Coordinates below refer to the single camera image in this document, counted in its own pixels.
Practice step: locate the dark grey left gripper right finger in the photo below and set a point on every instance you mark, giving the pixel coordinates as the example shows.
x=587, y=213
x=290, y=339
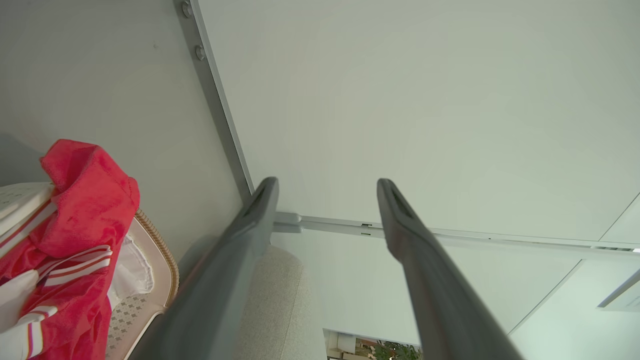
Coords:
x=440, y=300

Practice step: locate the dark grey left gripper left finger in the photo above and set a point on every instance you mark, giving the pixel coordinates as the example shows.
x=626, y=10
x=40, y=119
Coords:
x=220, y=280

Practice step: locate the red garment with white stripes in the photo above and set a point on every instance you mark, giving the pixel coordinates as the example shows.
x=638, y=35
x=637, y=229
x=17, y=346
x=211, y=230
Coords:
x=75, y=310

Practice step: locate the plain red garment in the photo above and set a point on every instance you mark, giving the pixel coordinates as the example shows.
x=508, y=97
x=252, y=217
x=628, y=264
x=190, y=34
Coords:
x=85, y=200

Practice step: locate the grey fabric sofa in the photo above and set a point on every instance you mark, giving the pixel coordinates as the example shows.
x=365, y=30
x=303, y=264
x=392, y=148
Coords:
x=280, y=310

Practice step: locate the white laundry basket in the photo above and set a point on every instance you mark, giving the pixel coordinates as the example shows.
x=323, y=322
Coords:
x=162, y=270

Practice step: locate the green leafy plant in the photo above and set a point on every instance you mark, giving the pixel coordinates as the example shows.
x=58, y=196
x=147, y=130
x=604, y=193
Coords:
x=397, y=351

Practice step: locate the white basket liner cloth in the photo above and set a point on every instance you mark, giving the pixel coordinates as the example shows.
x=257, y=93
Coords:
x=132, y=272

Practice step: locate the grey partition floor rail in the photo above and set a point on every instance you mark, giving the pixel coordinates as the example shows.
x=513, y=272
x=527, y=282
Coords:
x=210, y=85

